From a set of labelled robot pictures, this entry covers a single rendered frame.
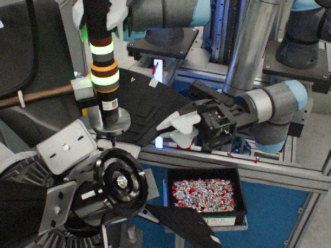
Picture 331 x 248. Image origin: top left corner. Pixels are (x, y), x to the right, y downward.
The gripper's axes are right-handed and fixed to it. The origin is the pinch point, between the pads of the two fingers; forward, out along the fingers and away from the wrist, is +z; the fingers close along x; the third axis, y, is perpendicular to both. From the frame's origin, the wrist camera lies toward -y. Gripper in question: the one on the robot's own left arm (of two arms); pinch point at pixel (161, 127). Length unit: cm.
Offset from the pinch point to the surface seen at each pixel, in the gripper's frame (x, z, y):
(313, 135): 127, -146, -57
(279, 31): 68, -132, -105
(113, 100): -15.2, 10.6, 4.0
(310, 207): 47, -50, 13
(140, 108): -1.1, 2.3, -6.1
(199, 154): 33.4, -19.6, -12.5
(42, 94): -18.5, 21.4, 2.1
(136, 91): -0.7, 1.0, -11.7
